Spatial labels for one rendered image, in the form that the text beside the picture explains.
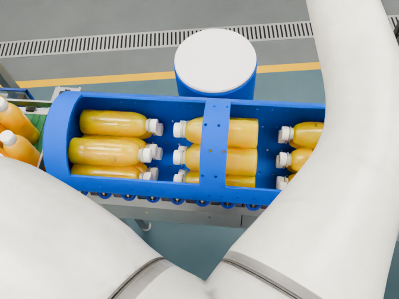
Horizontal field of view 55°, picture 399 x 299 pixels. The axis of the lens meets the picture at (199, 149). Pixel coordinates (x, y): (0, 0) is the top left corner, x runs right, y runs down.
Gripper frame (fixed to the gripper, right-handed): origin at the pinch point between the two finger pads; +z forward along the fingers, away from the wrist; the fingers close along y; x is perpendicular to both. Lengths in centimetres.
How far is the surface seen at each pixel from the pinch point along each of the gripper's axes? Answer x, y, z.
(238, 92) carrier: 27, 31, 48
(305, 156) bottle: 7.8, 3.6, 38.2
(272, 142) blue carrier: 16, 14, 49
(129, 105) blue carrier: 59, 18, 40
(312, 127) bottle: 6.6, 10.1, 34.0
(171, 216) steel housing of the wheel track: 46, -9, 62
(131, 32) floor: 109, 153, 149
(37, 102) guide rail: 96, 24, 51
